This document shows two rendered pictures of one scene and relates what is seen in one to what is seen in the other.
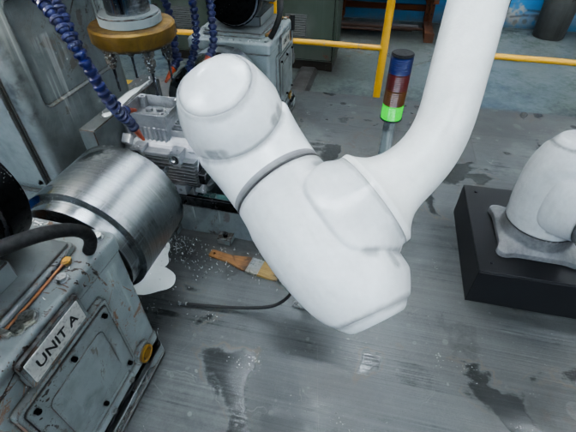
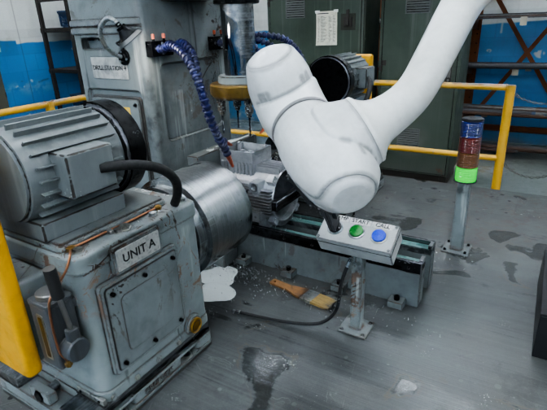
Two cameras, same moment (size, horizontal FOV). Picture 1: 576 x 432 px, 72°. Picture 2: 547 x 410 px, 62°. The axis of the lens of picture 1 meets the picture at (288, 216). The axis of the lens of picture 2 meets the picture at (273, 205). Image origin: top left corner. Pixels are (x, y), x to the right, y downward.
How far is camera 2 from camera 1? 38 cm
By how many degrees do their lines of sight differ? 25
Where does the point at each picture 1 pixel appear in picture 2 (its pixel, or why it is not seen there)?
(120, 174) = (208, 176)
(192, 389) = (227, 372)
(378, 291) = (346, 162)
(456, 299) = (521, 354)
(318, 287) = (308, 161)
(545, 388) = not seen: outside the picture
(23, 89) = (157, 123)
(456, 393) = not seen: outside the picture
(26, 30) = (169, 85)
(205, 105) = (260, 63)
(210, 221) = (277, 255)
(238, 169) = (275, 105)
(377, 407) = not seen: outside the picture
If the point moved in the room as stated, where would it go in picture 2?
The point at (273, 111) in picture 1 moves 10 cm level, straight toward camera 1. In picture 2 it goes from (302, 71) to (286, 81)
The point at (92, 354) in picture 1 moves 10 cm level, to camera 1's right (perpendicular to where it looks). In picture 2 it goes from (156, 283) to (204, 290)
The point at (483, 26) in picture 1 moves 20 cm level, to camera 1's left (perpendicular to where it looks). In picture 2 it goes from (446, 26) to (308, 30)
